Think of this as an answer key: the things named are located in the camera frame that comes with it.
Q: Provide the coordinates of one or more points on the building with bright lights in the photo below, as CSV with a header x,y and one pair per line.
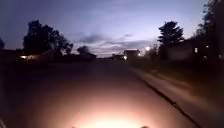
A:
x,y
130,54

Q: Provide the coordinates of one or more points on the low dark building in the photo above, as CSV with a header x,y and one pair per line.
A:
x,y
83,56

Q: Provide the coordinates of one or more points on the small dark tree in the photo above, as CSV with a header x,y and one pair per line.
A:
x,y
83,50

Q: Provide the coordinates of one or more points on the dark asphalt road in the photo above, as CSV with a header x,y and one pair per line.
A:
x,y
90,96

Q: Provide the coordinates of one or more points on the tall dark tree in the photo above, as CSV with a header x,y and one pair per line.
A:
x,y
170,35

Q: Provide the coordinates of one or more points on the robot's own part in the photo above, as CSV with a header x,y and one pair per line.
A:
x,y
144,127

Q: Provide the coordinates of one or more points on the large dark tree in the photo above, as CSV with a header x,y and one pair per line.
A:
x,y
43,38

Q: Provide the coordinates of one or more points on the dark grass verge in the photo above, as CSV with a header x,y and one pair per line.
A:
x,y
186,70

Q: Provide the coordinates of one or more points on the dark building behind trees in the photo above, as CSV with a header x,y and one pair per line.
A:
x,y
190,50

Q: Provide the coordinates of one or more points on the pale concrete pavement strip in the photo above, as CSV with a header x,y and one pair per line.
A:
x,y
186,96

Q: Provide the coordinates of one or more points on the low building with lit window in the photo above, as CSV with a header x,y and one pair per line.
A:
x,y
31,56

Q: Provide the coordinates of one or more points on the dark overhanging trees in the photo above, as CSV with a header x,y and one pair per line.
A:
x,y
213,23

